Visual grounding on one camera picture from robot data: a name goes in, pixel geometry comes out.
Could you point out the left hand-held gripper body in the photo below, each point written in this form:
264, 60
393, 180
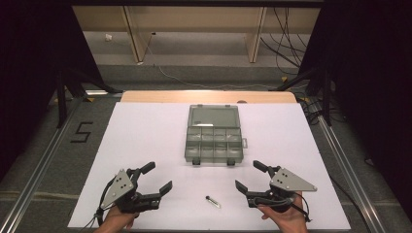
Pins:
120, 189

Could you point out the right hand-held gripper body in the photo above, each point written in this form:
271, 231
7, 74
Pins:
285, 184

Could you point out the person's left hand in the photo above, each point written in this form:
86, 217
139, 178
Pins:
115, 220

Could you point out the person's right hand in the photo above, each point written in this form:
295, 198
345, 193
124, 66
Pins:
285, 220

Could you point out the white table sheet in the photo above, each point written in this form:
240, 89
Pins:
145, 136

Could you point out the small black-headed metal bit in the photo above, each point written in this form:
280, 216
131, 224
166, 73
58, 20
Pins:
213, 202

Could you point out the clear plastic compartment box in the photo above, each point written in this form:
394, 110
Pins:
213, 136

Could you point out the light wooden table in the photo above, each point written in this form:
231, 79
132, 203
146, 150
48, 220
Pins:
207, 96

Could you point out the black metal stand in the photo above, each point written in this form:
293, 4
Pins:
326, 97
61, 97

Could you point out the dark curtain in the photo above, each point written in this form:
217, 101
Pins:
372, 81
32, 64

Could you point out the small white floor object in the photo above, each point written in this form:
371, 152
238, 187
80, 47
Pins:
108, 37

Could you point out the aluminium floor rail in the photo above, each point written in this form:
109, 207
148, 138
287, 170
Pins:
42, 168
350, 174

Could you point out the light wooden furniture frame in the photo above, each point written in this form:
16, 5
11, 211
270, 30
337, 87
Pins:
137, 39

